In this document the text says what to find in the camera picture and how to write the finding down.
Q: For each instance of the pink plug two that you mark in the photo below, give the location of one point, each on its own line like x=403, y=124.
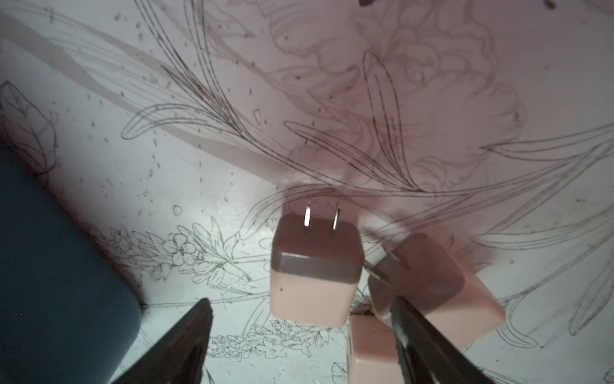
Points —
x=315, y=268

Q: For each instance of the dark teal storage tray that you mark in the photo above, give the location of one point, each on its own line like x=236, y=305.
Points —
x=66, y=315

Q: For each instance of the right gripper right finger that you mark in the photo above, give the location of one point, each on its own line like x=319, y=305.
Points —
x=425, y=355

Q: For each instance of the pink plug four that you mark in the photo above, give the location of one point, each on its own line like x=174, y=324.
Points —
x=372, y=356

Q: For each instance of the pink plug three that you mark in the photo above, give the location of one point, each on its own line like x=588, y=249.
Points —
x=449, y=295

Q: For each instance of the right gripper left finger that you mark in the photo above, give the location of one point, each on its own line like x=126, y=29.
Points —
x=179, y=356

